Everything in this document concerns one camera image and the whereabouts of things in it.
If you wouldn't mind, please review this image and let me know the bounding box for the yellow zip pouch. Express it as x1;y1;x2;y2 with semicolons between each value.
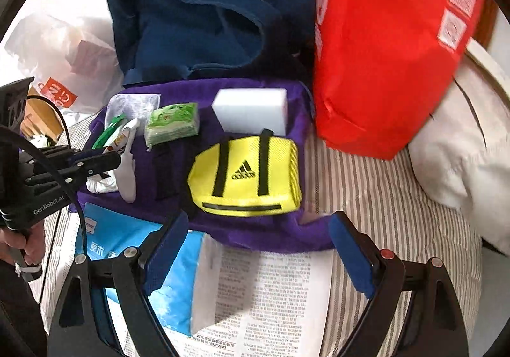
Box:
187;129;302;218

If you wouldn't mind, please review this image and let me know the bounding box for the translucent drawstring pouch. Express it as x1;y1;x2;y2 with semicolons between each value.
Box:
107;93;162;122

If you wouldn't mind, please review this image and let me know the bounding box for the wooden furniture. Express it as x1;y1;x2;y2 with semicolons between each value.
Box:
20;100;66;138

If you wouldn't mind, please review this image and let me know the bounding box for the blue tissue pack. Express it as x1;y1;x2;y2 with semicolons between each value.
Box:
76;202;224;336

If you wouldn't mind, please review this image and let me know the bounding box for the green packet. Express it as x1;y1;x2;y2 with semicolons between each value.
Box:
92;114;126;150

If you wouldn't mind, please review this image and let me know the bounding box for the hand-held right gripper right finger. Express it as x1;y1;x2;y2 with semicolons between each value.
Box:
329;211;469;357

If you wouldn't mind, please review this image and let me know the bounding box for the white plastic shopping bag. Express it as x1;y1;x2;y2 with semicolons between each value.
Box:
4;14;124;114

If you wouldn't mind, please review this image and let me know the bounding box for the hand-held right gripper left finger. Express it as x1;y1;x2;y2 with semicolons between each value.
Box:
48;211;190;357

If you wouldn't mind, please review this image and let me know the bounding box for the white knotted plastic bag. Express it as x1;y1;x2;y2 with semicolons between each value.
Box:
85;118;140;204

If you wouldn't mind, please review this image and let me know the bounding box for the person's left hand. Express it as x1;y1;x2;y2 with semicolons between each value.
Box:
0;217;47;266

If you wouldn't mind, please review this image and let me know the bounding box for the thin black cable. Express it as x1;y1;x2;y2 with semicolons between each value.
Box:
27;95;73;147

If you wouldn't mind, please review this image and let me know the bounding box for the white sponge block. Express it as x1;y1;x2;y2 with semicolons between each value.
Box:
211;88;288;138

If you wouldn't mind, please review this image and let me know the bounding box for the person's left forearm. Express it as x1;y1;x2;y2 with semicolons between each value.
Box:
0;257;48;357

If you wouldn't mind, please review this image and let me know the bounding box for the red shopping bag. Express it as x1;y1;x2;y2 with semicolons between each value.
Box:
313;0;487;160

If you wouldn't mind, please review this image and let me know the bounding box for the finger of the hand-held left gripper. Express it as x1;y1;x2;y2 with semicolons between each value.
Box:
60;152;122;184
38;145;98;162

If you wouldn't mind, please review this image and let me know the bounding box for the white pillow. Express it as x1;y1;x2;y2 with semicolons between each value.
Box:
408;38;510;254

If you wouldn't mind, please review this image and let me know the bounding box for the printed paper sheet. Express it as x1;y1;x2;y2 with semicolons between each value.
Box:
175;249;335;357

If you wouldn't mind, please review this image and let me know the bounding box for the purple towel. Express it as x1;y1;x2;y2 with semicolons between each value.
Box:
76;77;335;254

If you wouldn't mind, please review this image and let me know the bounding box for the navy blue hoodie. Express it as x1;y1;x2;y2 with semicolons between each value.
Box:
103;0;319;89

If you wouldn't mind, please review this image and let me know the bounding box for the green pocket tissue pack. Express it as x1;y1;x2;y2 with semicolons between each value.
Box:
144;102;200;148

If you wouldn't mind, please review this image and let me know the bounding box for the striped bed sheet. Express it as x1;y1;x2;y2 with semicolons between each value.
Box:
30;114;483;357

